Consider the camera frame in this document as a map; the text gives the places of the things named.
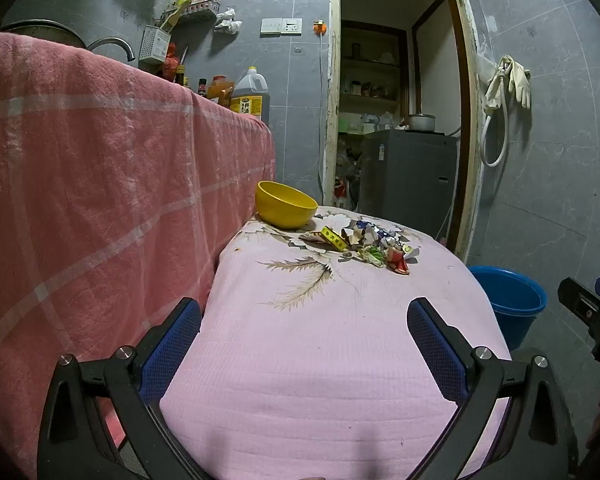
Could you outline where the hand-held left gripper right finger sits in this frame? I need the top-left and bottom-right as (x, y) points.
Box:
(406, 297), (579, 480)

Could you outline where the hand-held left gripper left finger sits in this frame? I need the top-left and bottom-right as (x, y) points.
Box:
(36, 298), (206, 480)

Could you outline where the blue plastic bucket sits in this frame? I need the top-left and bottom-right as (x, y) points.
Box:
(467, 265), (548, 354)

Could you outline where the red wrapper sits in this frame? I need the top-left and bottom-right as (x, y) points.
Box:
(385, 246), (411, 275)

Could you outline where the green wrapper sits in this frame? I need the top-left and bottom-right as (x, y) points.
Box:
(359, 245), (387, 267)

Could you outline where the silver foil wrapper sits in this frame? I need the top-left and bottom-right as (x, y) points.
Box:
(357, 219), (406, 247)

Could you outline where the yellow wrapper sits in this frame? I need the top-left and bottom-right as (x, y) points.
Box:
(321, 227), (349, 252)

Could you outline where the pink floral blanket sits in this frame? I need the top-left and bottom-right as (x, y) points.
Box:
(159, 205), (513, 480)

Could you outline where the yellow bowl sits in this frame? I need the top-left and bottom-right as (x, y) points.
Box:
(255, 180), (319, 229)

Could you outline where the red and white bag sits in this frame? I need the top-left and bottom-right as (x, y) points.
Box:
(333, 175), (351, 207)

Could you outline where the pink checked cloth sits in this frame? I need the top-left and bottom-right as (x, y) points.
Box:
(0, 31), (277, 478)

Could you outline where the metal pot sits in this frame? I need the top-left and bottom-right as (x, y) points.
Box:
(405, 113), (438, 133)

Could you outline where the large cooking oil bottle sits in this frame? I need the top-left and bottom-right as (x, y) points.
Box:
(228, 66), (271, 124)

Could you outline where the red mesh bag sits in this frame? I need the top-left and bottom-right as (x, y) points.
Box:
(160, 42), (179, 81)

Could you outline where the wooden shelf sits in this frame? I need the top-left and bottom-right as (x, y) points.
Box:
(340, 20), (407, 137)

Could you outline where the white utensil holder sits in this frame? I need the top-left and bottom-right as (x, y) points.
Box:
(139, 25), (172, 65)

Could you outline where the metal faucet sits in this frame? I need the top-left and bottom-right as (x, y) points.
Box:
(87, 37), (136, 63)

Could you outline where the white plastic bag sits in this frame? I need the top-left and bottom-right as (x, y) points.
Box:
(213, 7), (243, 35)

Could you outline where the metal basin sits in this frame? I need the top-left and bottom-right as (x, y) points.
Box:
(0, 19), (87, 50)

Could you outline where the white hose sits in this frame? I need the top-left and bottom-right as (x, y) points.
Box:
(481, 72), (512, 168)

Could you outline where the wooden door frame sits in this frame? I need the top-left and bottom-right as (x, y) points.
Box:
(322, 0), (485, 262)

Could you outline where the white wall cable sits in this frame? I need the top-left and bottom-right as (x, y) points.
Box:
(319, 35), (331, 197)

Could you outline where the wall rack with packets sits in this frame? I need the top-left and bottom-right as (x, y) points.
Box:
(164, 0), (219, 24)

